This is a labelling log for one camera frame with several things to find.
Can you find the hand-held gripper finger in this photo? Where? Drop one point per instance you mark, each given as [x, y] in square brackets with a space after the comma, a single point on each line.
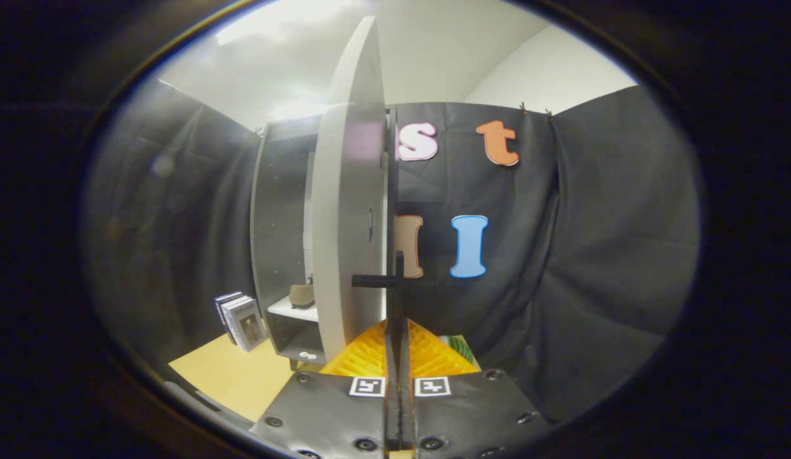
[392, 408]
[405, 408]

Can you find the black backdrop cloth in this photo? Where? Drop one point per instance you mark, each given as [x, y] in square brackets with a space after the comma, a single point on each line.
[593, 255]

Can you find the white cabinet shelf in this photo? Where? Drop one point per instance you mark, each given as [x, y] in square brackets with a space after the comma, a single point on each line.
[290, 311]

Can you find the striped colourful item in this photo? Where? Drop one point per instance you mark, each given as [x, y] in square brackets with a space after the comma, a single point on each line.
[460, 349]

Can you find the brown fuzzy shoe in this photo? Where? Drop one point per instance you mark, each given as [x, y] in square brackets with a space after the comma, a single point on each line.
[301, 296]

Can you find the dark blue book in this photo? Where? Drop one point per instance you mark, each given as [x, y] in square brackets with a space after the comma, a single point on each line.
[220, 306]

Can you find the white cover book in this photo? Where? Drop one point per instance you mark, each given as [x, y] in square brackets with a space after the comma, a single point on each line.
[249, 325]

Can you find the white shoe cabinet door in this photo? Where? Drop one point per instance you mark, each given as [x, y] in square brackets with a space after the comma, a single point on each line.
[344, 223]

